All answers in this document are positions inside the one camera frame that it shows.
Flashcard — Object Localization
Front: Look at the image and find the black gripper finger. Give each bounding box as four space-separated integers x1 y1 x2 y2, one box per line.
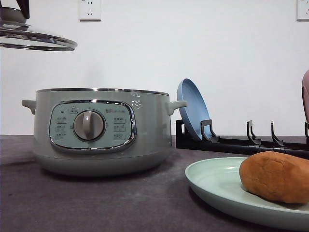
16 0 30 19

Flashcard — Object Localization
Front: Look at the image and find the glass lid with green knob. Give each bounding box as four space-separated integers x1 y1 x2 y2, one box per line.
0 0 77 51

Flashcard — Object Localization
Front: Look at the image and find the green plate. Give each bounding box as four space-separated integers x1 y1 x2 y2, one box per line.
185 158 309 225

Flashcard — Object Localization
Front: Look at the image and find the brown potato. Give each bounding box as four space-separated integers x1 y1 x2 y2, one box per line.
239 151 309 203

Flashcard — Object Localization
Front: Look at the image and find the green electric steamer pot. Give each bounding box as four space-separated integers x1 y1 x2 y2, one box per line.
21 87 187 176

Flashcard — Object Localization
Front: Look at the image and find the blue plate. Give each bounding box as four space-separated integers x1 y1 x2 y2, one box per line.
177 78 210 139

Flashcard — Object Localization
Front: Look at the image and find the black plate rack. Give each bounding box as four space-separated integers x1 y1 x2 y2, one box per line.
176 120 309 157

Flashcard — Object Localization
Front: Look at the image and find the pink plate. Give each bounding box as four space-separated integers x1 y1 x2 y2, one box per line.
302 69 309 122

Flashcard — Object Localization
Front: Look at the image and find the white wall socket left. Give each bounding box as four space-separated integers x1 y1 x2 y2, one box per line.
79 0 102 23

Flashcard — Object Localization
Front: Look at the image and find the white wall socket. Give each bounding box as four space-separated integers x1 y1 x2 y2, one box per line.
296 0 309 22
79 0 102 23

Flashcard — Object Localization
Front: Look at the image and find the white wall socket right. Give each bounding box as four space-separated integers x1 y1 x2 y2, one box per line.
296 0 309 22

